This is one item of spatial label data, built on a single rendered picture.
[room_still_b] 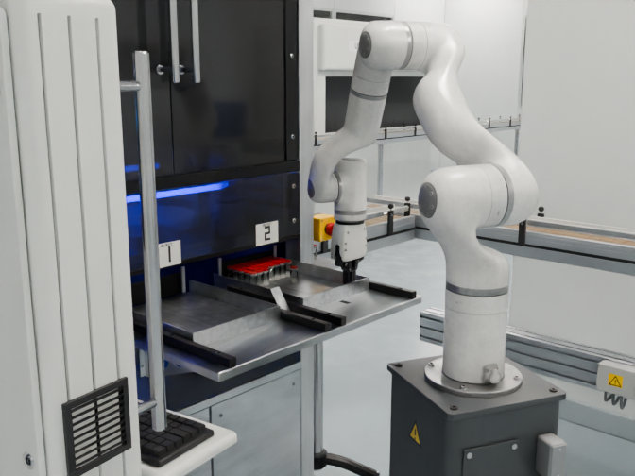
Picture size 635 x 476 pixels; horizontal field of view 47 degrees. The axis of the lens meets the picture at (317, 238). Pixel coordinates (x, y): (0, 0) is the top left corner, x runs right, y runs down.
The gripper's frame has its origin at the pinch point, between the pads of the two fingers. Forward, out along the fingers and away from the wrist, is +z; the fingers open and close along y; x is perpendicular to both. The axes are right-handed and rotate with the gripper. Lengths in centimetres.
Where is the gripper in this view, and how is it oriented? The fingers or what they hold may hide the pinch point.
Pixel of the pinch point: (349, 277)
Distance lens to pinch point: 195.5
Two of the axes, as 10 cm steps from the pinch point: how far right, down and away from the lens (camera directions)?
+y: -6.7, 1.6, -7.3
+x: 7.4, 1.4, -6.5
